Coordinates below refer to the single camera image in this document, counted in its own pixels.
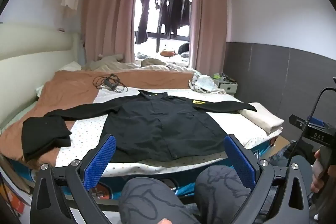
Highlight pale patterned cloth pile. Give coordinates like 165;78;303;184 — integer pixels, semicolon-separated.
188;74;226;95

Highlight bed with cartoon mattress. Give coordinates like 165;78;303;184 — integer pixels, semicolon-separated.
0;61;285;203

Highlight white nightstand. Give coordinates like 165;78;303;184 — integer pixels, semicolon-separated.
219;73;238;95

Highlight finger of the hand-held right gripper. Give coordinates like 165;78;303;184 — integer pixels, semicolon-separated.
289;114;308;133
308;119;332;130

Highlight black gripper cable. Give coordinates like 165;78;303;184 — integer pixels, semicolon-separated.
289;86;336;160

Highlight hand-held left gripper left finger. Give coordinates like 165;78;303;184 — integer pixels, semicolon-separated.
31;134;117;224

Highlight person's right leg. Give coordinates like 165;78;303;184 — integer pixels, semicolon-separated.
195;165;254;224

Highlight long dark hanging coat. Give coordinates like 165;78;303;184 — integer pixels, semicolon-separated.
135;0;152;45

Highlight orange-brown blanket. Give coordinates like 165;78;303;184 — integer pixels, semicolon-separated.
0;68;195;169

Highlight folded black clothes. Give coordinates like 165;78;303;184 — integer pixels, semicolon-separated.
21;116;72;161

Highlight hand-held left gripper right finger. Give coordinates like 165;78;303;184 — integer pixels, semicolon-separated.
224;134;319;224

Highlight crumpled beige duvet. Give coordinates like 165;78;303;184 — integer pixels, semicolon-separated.
87;53;200;75

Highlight folded beige cloth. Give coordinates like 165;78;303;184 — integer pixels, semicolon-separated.
240;103;285;135

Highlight black charger with cable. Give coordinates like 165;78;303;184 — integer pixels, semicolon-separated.
93;73;126;93

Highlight person's right hand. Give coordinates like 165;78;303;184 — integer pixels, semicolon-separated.
311;149;330;193

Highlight white pillow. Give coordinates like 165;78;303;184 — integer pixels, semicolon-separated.
56;61;82;73

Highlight dark hanging garment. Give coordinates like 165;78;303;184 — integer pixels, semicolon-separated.
181;0;191;28
171;0;183;35
159;0;172;33

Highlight white floral bed sheet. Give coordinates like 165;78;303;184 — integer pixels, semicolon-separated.
55;88;279;177

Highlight cream padded headboard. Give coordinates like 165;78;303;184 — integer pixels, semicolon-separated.
0;23;86;130

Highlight black jacket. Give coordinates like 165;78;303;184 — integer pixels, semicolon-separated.
45;90;258;163

